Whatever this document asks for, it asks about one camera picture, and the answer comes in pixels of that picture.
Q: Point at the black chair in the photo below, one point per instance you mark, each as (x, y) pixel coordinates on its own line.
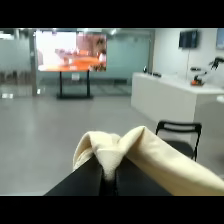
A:
(181, 140)

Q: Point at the large screen on black stand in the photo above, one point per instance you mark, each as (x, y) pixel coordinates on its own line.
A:
(71, 50)

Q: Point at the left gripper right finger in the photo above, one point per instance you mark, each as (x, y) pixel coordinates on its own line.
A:
(140, 185)

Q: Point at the white counter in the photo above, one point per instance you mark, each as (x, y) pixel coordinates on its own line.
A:
(163, 96)

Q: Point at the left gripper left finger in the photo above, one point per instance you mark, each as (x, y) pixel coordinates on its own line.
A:
(83, 181)

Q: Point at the dark wall monitor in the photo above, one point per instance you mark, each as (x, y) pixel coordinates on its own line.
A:
(188, 39)

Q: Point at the small robot arm orange base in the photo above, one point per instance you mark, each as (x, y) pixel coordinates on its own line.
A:
(203, 75)

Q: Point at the cream garment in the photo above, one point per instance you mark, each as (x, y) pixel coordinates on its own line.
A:
(156, 156)

